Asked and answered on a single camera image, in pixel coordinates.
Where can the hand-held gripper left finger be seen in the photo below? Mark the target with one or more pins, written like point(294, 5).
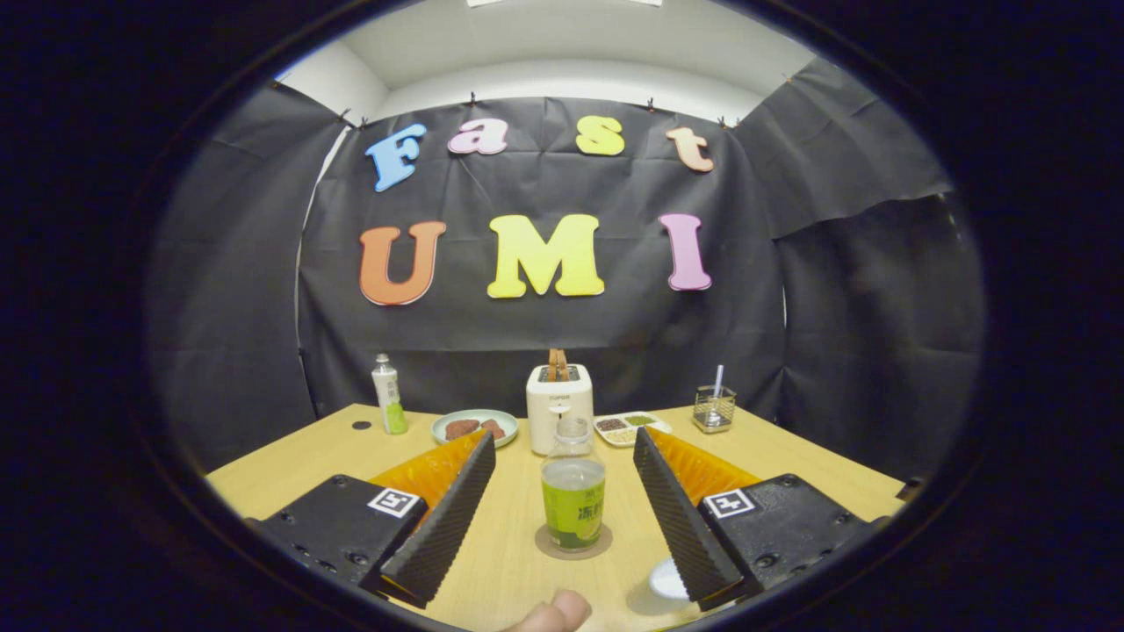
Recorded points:
point(448, 518)

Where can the brown toast slice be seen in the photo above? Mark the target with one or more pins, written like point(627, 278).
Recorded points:
point(558, 364)

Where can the white straw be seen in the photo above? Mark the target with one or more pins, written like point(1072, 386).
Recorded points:
point(718, 382)

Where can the round brown coaster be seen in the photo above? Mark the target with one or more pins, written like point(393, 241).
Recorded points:
point(549, 549)

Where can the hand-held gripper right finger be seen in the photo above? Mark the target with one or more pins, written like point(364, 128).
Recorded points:
point(676, 518)

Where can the brown food pieces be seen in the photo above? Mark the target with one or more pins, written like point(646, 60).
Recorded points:
point(461, 429)

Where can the cream toaster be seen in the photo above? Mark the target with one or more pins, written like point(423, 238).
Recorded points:
point(559, 412)

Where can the ceiling light panel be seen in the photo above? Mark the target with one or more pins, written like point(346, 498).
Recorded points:
point(483, 3)

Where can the green label juice bottle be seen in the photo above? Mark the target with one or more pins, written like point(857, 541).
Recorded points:
point(572, 518)

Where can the pale green plate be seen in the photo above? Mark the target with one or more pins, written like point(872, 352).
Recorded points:
point(479, 414)

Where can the clear gridded glass tumbler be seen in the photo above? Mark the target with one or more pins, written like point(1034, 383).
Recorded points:
point(713, 414)

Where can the black backdrop cloth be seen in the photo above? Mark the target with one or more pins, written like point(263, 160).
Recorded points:
point(615, 333)

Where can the small white green bottle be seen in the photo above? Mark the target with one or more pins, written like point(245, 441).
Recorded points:
point(389, 399)

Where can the wooden table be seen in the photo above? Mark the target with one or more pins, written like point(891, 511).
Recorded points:
point(509, 570)

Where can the light blue cup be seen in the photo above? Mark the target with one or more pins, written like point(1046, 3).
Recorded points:
point(667, 579)

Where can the white divided tray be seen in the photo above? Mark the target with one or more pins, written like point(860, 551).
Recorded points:
point(630, 428)

